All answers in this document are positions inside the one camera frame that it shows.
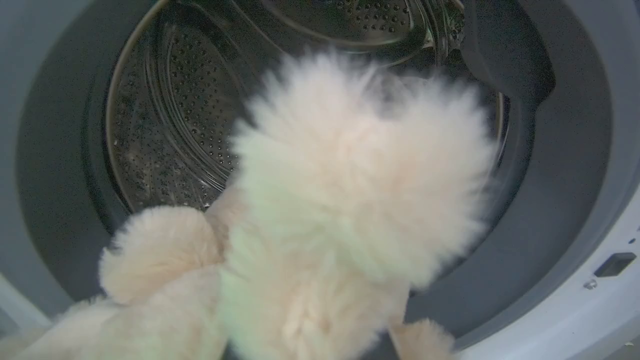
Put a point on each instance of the cream fluffy plush toy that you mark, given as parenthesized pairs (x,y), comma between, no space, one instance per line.
(350,200)

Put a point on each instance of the white front-load washing machine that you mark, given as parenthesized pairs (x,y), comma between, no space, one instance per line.
(590,310)

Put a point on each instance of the perforated steel washer drum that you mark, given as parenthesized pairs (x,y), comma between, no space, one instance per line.
(170,115)

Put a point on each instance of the grey rubber door gasket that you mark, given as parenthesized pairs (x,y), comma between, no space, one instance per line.
(565,165)

